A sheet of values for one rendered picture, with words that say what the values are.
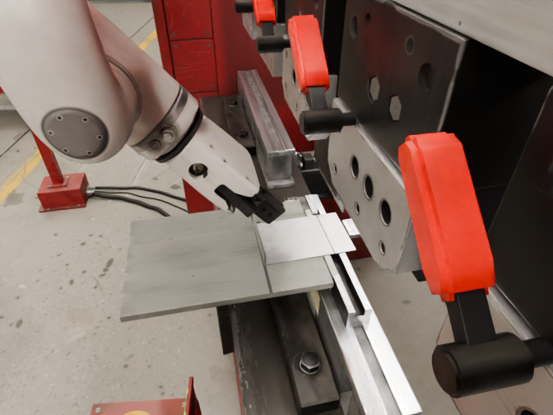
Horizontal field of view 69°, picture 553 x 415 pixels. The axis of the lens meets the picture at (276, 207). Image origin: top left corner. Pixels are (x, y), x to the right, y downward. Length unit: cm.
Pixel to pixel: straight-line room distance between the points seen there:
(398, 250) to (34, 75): 27
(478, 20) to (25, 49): 26
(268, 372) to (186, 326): 117
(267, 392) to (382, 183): 38
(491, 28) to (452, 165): 6
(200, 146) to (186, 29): 90
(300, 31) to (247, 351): 44
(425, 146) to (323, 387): 43
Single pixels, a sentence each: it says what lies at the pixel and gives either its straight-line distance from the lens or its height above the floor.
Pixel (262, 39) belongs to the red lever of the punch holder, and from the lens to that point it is 48.
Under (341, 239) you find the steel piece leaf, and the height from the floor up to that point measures 100.
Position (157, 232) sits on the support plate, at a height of 100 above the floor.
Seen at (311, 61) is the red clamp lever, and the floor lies 129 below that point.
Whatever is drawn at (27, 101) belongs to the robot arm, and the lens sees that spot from 34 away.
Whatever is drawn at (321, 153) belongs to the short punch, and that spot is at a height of 113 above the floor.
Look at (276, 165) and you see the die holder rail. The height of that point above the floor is 93.
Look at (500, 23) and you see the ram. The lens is 19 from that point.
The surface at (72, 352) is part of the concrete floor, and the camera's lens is 182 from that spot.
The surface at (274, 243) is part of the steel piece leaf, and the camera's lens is 57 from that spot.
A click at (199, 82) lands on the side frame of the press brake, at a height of 92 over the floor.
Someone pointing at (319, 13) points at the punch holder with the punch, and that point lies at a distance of 40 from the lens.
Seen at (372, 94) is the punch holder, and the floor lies 128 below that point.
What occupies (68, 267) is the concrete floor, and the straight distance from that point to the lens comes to 215.
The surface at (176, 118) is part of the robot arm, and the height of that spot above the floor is 122.
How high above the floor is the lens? 139
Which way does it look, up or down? 38 degrees down
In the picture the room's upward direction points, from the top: straight up
